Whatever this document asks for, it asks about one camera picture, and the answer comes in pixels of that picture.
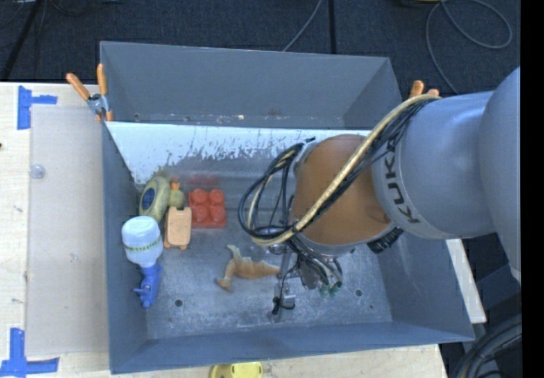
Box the orange toy animal figure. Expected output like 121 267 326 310
214 244 282 294

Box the green and orange toy duck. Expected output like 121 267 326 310
168 178 187 210

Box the orange flat toy piece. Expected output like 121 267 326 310
163 206 193 251

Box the black cylinder on white bracket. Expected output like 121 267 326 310
365 226 405 254

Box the pale flat board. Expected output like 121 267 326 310
24 105 111 358

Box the red toy building block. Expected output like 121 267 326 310
187 187 228 229

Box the white and blue spray bottle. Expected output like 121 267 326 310
121 215 165 310

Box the grey metal bin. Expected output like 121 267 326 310
99 40 476 375

